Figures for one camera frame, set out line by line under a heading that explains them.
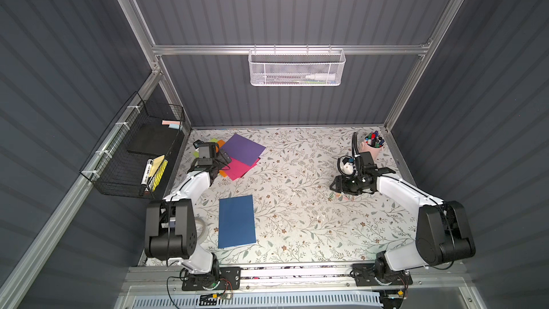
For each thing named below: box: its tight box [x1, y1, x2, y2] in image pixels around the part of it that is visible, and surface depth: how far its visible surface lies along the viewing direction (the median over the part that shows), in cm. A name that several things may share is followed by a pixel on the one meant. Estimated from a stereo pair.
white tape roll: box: [194, 216, 209, 245], surface depth 84 cm
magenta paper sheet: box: [220, 156, 261, 181], surface depth 104 cm
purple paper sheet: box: [220, 133, 267, 167], surface depth 117 cm
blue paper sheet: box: [218, 194, 257, 249], surface depth 89 cm
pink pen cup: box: [359, 130, 385, 161], surface depth 100 cm
